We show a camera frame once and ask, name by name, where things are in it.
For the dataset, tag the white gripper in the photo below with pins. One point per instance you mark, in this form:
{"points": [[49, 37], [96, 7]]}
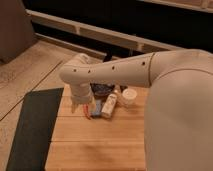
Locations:
{"points": [[80, 94]]}

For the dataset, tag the dark ceramic bowl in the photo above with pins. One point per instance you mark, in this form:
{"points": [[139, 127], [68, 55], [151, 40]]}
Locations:
{"points": [[101, 90]]}

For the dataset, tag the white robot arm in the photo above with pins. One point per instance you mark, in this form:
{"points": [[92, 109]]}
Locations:
{"points": [[178, 116]]}

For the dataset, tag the orange carrot toy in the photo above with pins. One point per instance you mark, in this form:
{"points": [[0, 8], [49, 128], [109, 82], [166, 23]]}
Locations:
{"points": [[86, 111]]}

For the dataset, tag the blue sponge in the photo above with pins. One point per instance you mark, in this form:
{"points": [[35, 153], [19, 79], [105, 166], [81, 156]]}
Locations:
{"points": [[98, 108]]}

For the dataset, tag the dark floor mat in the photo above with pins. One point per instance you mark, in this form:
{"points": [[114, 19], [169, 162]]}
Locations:
{"points": [[34, 130]]}

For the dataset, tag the white round container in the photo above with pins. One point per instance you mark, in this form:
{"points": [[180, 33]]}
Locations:
{"points": [[129, 95]]}

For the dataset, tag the brown cabinet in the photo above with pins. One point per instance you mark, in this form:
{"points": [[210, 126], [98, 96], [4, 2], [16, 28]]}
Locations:
{"points": [[16, 31]]}

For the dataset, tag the white window rail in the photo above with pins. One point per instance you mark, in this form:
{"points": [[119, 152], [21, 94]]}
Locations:
{"points": [[100, 34]]}

